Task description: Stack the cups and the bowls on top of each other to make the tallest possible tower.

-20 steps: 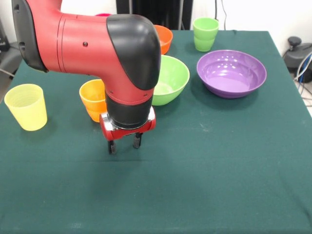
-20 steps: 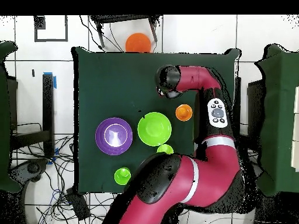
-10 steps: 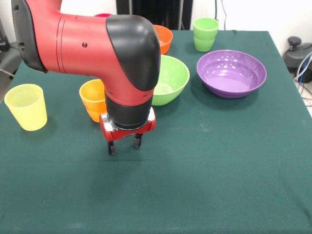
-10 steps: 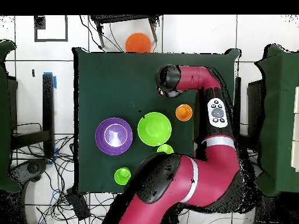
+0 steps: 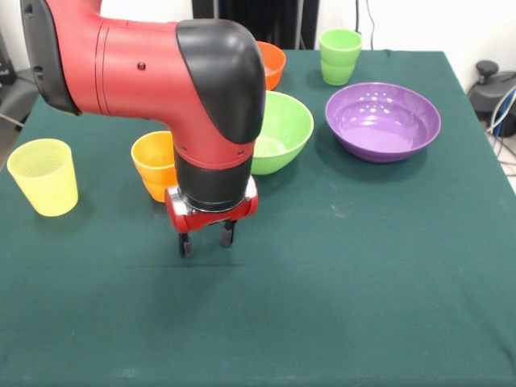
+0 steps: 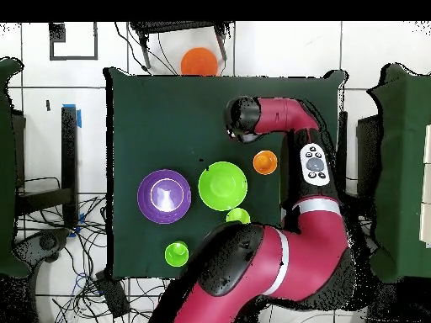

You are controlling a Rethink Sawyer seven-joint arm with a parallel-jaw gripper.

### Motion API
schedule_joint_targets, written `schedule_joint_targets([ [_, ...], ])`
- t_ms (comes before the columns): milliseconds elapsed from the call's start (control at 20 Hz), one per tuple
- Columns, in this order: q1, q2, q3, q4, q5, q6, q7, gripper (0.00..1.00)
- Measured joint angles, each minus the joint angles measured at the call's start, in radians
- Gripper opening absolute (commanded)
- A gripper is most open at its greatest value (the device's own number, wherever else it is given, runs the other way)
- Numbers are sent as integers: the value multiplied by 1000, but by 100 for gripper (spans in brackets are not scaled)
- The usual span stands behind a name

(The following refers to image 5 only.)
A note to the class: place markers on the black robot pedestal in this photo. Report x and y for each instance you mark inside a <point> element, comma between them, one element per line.
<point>282,20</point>

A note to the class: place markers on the yellow cup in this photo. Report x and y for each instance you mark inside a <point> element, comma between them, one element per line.
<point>44,185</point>

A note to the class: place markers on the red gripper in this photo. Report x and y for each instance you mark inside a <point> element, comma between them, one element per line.
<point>201,221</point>

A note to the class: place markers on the green cup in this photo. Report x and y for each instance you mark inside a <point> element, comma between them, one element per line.
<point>340,60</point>

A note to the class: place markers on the purple bowl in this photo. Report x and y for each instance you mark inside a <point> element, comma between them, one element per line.
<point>383,121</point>

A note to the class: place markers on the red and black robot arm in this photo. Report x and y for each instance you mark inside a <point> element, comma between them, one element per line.
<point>161,80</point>

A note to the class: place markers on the grey office chair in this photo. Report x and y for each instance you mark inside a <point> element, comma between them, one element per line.
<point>16,96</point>

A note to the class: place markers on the red-orange bowl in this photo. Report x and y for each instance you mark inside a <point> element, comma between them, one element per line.
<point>274,64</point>

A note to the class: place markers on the orange cup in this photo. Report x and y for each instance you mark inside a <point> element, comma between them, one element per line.
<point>155,165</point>

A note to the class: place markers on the dark green tablecloth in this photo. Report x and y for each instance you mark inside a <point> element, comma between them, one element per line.
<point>322,282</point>

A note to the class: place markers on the green bowl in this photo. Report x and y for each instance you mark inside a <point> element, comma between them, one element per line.
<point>286,129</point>

